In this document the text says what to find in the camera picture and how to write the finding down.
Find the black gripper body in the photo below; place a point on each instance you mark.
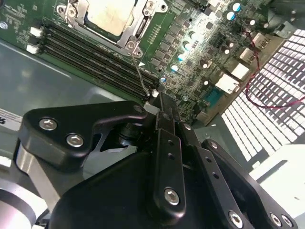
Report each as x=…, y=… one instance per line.
x=107, y=190

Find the silver CPU green edge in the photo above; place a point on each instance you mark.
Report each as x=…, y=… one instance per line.
x=112, y=16

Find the metal socket cover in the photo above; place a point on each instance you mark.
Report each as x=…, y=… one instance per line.
x=130, y=33

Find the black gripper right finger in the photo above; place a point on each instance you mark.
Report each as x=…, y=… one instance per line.
x=200, y=155

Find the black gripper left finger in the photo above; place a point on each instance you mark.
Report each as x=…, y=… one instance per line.
x=71, y=119

